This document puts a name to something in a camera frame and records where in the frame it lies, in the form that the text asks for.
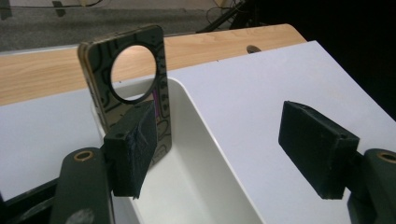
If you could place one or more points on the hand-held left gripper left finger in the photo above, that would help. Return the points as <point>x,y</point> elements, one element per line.
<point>134,149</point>

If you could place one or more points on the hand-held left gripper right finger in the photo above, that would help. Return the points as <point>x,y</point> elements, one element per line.
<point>317,146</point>

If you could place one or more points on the white plastic bin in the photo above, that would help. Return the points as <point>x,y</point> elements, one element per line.
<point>193,174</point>

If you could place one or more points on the patterned phone case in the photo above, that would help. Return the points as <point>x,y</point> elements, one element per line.
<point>99,68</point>

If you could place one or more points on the white board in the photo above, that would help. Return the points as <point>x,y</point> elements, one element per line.
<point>249,93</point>

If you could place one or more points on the wooden table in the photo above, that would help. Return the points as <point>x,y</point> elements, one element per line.
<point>46,74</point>

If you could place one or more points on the black metal stand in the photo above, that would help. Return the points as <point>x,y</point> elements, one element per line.
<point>224,17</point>

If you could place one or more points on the small dark floor bracket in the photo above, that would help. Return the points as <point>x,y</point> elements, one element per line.
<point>59,7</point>

